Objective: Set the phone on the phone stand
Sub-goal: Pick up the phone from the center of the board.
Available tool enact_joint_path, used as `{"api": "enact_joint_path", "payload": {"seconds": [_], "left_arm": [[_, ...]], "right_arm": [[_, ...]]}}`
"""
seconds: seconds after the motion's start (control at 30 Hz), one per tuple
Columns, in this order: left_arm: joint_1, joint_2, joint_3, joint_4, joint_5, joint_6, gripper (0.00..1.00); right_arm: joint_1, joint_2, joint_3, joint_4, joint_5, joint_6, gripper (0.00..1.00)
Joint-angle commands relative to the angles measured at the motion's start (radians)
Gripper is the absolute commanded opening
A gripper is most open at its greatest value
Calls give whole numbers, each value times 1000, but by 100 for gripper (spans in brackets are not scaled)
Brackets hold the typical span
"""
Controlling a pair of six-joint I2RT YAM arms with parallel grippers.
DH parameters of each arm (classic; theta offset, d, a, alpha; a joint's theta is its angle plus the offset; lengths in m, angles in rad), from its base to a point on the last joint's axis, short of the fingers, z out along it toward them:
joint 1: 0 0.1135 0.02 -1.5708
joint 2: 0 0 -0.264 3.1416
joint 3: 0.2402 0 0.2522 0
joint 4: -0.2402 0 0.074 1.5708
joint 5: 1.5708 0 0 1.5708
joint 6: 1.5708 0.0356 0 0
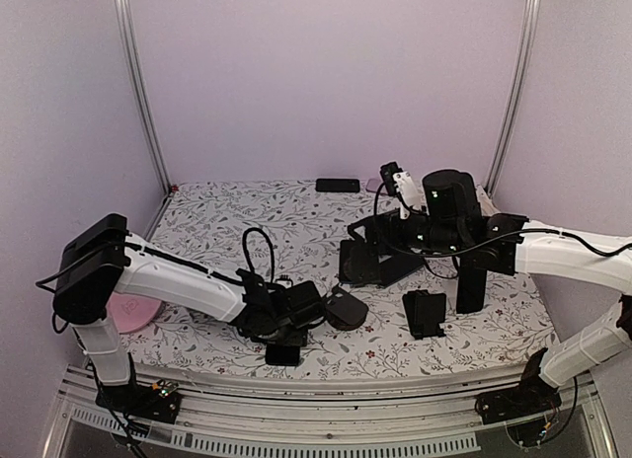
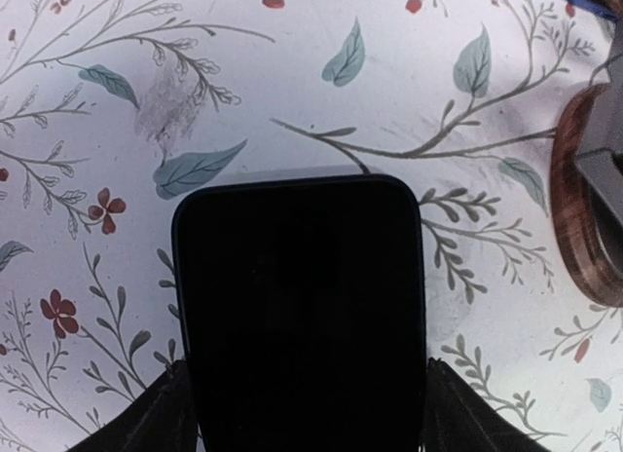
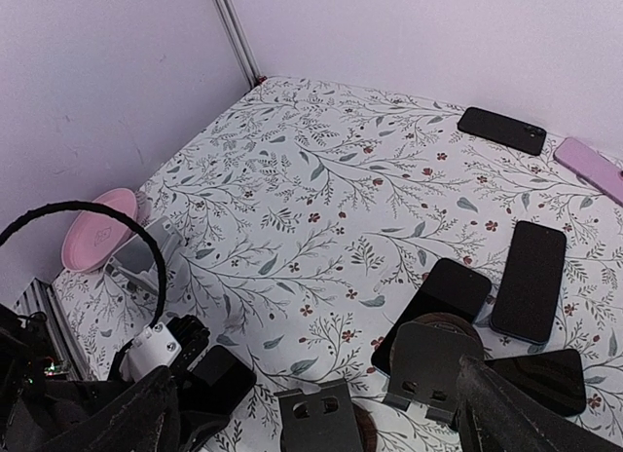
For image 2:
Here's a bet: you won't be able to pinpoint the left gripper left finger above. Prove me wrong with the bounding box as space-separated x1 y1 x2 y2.
70 360 198 452

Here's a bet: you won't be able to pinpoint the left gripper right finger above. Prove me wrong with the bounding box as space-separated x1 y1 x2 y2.
421 358 544 452

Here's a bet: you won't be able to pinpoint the floral table mat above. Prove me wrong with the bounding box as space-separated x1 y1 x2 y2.
1 0 622 451

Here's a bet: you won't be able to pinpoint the black stand wooden base front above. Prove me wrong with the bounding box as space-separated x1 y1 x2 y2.
549 47 623 308

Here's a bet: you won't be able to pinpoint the black phone front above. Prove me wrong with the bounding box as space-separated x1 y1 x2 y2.
171 174 425 451

